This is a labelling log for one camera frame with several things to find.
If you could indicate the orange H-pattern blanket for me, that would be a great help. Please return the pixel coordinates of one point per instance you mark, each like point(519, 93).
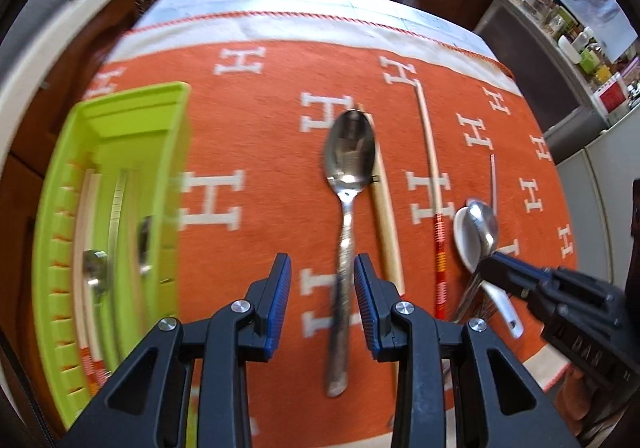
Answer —
point(265, 90)

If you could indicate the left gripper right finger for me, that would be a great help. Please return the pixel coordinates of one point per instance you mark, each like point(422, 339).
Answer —
point(497, 402)

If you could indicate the twisted steel fork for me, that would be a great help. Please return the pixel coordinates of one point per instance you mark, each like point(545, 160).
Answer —
point(487, 308)

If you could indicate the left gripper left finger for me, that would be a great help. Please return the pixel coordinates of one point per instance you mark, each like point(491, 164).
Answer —
point(145, 402)

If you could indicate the dark brown wooden chopstick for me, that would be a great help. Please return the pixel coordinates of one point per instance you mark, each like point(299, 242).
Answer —
point(113, 248)

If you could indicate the cream chopstick red striped end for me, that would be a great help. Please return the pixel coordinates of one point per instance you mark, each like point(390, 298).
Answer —
point(92, 363)

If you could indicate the white ceramic soup spoon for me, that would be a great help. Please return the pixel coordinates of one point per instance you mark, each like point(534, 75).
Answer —
point(505, 308)

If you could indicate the person right hand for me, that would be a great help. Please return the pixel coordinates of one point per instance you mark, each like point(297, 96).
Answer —
point(573, 399)

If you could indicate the large steel tablespoon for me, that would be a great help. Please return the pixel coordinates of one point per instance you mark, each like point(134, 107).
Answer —
point(348, 159)

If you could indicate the steel dishwasher front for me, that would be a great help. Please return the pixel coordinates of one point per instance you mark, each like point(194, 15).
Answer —
point(559, 98)

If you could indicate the green plastic utensil tray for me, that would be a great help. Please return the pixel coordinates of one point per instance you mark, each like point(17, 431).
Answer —
point(146, 131)

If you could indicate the wooden handled steel spoon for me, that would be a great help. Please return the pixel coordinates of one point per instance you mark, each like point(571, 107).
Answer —
point(143, 245)

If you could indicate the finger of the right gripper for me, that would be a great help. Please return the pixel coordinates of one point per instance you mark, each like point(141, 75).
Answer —
point(514, 276)

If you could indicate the small steel teaspoon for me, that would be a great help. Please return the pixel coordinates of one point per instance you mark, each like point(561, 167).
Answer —
point(94, 274)

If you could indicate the steel drinking straw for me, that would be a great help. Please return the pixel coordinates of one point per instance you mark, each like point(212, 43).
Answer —
point(493, 184)

